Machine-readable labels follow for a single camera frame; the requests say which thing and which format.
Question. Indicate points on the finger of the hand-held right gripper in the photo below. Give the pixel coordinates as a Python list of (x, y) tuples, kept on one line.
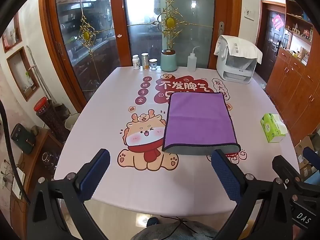
[(312, 155), (283, 167)]

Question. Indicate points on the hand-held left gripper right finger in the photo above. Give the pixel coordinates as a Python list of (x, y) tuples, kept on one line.
[(225, 175)]

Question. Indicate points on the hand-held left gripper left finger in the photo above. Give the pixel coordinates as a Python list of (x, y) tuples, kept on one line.
[(96, 172)]

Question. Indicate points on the purple towel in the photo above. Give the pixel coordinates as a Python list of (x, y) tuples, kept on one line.
[(197, 120)]

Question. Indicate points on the cardboard box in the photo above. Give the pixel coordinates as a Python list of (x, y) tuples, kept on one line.
[(305, 155)]

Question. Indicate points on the green tissue pack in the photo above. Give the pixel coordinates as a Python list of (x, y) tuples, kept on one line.
[(273, 127)]

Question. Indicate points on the clear glass vessel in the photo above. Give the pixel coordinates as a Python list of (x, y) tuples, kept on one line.
[(48, 158)]

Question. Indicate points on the white bucket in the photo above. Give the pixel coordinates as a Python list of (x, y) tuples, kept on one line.
[(72, 121)]

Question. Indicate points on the wooden side table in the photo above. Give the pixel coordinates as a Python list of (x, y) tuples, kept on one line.
[(37, 160)]

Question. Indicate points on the red-lidded large jar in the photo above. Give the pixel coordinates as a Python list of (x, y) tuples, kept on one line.
[(55, 122)]

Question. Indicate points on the blue slipper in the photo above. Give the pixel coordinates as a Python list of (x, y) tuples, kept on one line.
[(152, 221)]

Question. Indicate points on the grey towel with black edge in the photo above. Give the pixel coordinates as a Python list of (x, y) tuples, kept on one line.
[(172, 232)]

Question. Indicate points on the black small appliance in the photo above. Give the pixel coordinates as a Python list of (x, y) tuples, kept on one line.
[(22, 137)]

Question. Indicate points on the red-lid plastic jar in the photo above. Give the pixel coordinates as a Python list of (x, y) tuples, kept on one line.
[(43, 106)]

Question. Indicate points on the white countertop appliance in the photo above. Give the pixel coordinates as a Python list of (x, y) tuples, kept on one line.
[(236, 70)]

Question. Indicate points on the white pill bottle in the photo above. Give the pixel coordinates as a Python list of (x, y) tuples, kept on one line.
[(136, 62)]

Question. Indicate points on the clear squeeze bottle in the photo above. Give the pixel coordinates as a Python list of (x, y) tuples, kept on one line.
[(192, 61)]

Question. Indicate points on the yellow glass jar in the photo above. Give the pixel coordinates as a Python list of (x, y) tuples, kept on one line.
[(145, 61)]

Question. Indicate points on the small clear glass jar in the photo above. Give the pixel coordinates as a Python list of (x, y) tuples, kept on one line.
[(153, 64)]

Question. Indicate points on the dark entrance door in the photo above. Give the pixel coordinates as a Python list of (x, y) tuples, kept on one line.
[(271, 37)]

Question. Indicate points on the teal canister with wooden lid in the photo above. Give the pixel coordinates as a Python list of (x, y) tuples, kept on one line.
[(168, 61)]

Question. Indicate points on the white cloth cover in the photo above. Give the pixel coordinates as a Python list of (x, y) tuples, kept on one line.
[(240, 47)]

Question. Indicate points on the gold door ornament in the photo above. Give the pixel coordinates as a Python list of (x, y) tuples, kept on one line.
[(86, 33), (170, 21)]

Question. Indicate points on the wooden sliding glass door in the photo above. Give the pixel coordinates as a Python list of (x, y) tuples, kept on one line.
[(105, 30)]

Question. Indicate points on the wooden wall cabinet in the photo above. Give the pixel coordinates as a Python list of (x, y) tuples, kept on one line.
[(295, 80)]

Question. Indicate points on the white wall socket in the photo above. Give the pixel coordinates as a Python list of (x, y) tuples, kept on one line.
[(5, 175)]

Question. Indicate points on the wooden wall niche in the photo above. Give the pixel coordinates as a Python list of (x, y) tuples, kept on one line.
[(23, 73), (11, 33)]

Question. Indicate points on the white wall switch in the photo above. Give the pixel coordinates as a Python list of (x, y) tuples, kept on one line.
[(249, 12)]

